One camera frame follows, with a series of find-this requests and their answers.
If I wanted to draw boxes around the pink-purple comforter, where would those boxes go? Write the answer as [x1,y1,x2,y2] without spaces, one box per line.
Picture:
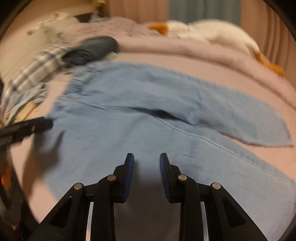
[62,17,295,108]

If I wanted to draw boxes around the white goose plush toy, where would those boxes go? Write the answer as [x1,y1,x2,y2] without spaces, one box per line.
[147,19,285,77]

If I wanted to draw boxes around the blue curtain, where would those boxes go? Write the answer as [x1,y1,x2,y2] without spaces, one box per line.
[169,0,241,25]

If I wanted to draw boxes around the folded light blue shorts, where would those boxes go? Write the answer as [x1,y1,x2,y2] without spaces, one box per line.
[3,83,49,121]

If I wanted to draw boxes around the cartoon print garment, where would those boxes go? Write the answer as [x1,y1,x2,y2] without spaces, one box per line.
[5,101,40,124]

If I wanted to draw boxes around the folded light green garment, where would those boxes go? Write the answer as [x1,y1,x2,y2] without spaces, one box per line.
[104,52,118,62]

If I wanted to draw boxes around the beige pillow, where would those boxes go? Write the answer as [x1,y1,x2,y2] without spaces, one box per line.
[1,17,79,81]

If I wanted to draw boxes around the pink curtain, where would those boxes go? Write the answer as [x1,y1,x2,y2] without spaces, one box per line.
[108,1,295,80]

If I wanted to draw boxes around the folded dark denim jeans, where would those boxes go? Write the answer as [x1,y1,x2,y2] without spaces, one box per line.
[62,36,118,67]

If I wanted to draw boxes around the small white plush toy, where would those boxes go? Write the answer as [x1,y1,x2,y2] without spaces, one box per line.
[27,12,70,35]

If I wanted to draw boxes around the light blue denim pants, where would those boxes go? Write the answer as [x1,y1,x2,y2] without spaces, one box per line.
[40,63,295,240]

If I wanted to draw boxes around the plaid pillow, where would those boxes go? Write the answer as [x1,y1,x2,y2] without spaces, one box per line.
[1,44,73,123]

